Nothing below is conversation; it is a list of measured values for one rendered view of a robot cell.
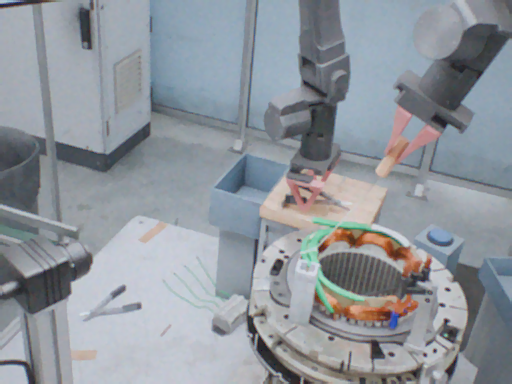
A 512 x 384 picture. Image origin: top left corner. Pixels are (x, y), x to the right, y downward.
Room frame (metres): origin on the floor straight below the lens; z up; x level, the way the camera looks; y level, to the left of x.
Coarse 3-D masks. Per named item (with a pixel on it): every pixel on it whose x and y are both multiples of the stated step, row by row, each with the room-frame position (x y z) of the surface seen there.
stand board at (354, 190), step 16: (320, 176) 1.13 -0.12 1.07; (336, 176) 1.14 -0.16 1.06; (272, 192) 1.05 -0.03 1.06; (288, 192) 1.06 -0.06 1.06; (304, 192) 1.07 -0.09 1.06; (336, 192) 1.08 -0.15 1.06; (352, 192) 1.08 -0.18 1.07; (384, 192) 1.10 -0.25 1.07; (272, 208) 1.00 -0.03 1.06; (288, 208) 1.00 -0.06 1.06; (320, 208) 1.01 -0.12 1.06; (336, 208) 1.02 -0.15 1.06; (352, 208) 1.03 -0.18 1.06; (368, 208) 1.03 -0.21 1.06; (288, 224) 0.98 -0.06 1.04; (304, 224) 0.97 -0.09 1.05
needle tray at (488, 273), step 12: (492, 264) 0.91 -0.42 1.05; (504, 264) 0.92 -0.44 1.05; (480, 276) 0.91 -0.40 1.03; (492, 276) 0.87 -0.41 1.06; (504, 276) 0.92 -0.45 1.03; (492, 288) 0.86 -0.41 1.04; (504, 288) 0.83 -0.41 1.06; (492, 300) 0.85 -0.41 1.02; (504, 300) 0.82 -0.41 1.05; (504, 312) 0.81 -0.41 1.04; (504, 324) 0.82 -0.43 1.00; (492, 336) 0.84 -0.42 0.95; (504, 336) 0.81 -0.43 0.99; (492, 348) 0.82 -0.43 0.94; (504, 348) 0.79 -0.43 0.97; (492, 360) 0.81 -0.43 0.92; (504, 360) 0.78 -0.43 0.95; (480, 372) 0.83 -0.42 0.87; (492, 372) 0.80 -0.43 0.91; (504, 372) 0.77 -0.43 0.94
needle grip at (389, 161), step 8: (400, 136) 0.76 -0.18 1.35; (400, 144) 0.75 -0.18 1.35; (408, 144) 0.75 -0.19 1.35; (392, 152) 0.75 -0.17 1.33; (400, 152) 0.75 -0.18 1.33; (384, 160) 0.76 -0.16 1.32; (392, 160) 0.75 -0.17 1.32; (376, 168) 0.76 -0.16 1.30; (384, 168) 0.75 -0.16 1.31; (384, 176) 0.75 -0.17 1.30
